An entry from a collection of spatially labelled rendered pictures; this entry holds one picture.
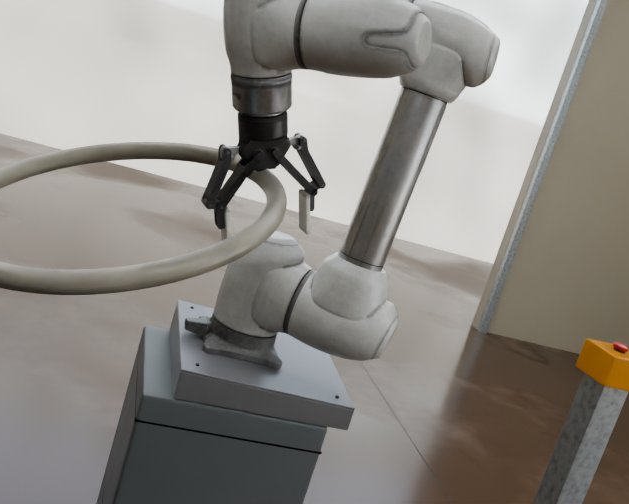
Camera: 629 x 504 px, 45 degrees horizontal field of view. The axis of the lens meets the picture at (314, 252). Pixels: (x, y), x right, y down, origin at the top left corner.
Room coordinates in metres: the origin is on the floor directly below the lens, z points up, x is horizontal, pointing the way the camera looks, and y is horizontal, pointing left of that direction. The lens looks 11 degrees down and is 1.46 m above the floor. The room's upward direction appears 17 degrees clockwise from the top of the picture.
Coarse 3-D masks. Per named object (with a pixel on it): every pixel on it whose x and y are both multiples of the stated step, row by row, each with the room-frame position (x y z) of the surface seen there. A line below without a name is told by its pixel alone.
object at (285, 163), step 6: (276, 150) 1.15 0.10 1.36; (276, 156) 1.15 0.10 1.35; (282, 156) 1.16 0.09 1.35; (282, 162) 1.16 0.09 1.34; (288, 162) 1.17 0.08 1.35; (288, 168) 1.18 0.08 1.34; (294, 168) 1.18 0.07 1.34; (294, 174) 1.18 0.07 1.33; (300, 174) 1.19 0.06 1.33; (300, 180) 1.19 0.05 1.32; (306, 180) 1.20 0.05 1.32; (306, 186) 1.20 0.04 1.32; (312, 186) 1.21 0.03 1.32; (312, 192) 1.21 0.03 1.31
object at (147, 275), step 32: (32, 160) 1.19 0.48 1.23; (64, 160) 1.22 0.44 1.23; (96, 160) 1.25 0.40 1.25; (192, 160) 1.27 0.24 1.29; (256, 224) 0.98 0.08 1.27; (192, 256) 0.89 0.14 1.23; (224, 256) 0.91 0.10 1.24; (32, 288) 0.83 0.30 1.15; (64, 288) 0.83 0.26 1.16; (96, 288) 0.83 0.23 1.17; (128, 288) 0.85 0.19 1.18
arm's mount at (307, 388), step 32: (192, 352) 1.51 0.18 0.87; (288, 352) 1.70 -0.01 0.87; (320, 352) 1.77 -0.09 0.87; (192, 384) 1.43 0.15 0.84; (224, 384) 1.44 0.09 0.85; (256, 384) 1.47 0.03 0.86; (288, 384) 1.52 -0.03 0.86; (320, 384) 1.58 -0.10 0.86; (288, 416) 1.48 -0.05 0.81; (320, 416) 1.50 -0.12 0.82
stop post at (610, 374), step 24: (600, 360) 1.79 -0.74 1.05; (624, 360) 1.76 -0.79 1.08; (600, 384) 1.79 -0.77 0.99; (624, 384) 1.77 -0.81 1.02; (576, 408) 1.83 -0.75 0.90; (600, 408) 1.78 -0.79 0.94; (576, 432) 1.80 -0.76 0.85; (600, 432) 1.79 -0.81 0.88; (552, 456) 1.85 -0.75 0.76; (576, 456) 1.78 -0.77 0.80; (600, 456) 1.80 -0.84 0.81; (552, 480) 1.82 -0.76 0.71; (576, 480) 1.79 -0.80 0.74
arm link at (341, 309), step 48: (432, 48) 1.53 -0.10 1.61; (480, 48) 1.52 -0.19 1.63; (432, 96) 1.55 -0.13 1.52; (384, 144) 1.57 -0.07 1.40; (384, 192) 1.55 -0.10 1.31; (384, 240) 1.55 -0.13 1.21; (336, 288) 1.52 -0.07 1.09; (384, 288) 1.55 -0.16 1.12; (336, 336) 1.51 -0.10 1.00; (384, 336) 1.52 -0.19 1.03
